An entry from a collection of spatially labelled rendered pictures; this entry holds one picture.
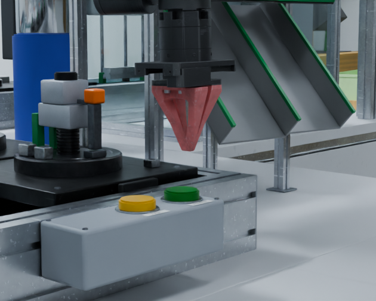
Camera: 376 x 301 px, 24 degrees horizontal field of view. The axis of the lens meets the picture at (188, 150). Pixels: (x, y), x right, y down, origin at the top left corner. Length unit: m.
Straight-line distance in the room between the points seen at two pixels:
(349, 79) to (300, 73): 4.55
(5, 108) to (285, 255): 1.51
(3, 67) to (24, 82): 3.81
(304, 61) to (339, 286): 0.55
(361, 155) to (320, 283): 1.63
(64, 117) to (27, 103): 0.97
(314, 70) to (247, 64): 0.15
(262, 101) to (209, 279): 0.39
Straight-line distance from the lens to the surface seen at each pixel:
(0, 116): 2.52
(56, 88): 1.11
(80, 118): 1.11
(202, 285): 1.01
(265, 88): 1.33
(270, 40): 1.49
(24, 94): 2.08
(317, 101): 1.44
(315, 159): 2.43
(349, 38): 9.02
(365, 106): 2.76
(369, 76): 2.75
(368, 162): 2.68
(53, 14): 2.06
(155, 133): 1.29
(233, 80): 1.33
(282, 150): 1.55
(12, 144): 1.38
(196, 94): 0.92
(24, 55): 2.07
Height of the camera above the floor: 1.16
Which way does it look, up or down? 8 degrees down
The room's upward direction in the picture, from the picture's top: straight up
